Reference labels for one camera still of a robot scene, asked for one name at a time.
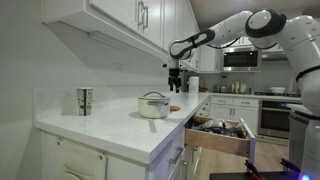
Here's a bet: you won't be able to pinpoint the cream pot lid steel handle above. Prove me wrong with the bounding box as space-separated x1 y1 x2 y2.
139 91 169 100

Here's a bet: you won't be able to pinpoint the open white drawer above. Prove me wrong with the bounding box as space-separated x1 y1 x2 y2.
185 119 256 162

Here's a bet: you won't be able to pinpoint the round cork trivet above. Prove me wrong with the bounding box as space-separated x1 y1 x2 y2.
170 105 181 112

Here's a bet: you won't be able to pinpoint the white upper cabinets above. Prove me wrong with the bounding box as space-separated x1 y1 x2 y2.
41 0 199 63

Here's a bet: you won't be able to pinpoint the built-in oven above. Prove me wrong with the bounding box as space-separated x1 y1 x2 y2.
257 100 290 139

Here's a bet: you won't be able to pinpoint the white paper towel roll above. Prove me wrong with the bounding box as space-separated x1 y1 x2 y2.
188 76 199 93

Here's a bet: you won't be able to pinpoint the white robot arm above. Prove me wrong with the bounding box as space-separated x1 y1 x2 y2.
168 9 320 180

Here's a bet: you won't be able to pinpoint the cream pot with steel handle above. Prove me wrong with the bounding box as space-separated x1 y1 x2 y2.
138 97 170 119

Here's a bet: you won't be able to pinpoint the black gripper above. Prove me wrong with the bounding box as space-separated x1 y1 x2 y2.
168 68 181 93

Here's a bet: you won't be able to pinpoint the white lower cabinets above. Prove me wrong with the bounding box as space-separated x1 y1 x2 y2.
33 95 260 180

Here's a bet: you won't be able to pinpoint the patterned paper cup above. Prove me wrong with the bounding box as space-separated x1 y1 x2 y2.
77 88 93 116

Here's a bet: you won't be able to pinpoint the white cabinets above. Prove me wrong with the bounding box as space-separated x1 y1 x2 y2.
41 0 199 63
33 95 260 180

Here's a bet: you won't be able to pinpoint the black items in drawer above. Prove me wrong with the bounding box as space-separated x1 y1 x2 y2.
185 117 243 138

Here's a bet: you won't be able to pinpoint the black red robot base cart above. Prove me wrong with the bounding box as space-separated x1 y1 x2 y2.
209 158 300 180

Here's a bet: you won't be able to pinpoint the built-in microwave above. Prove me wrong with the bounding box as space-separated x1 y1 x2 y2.
221 47 262 72

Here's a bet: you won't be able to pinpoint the white pot on stove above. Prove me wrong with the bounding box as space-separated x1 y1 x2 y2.
269 87 286 94

